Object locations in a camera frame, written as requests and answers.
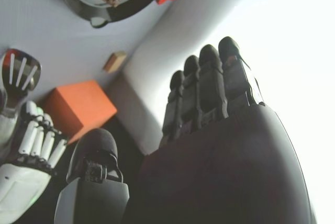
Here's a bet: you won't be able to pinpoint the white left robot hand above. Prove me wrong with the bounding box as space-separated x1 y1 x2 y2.
53 36 319 224

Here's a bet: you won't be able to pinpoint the metal tongs with taped handles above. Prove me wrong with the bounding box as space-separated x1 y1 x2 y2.
0 48 42 161

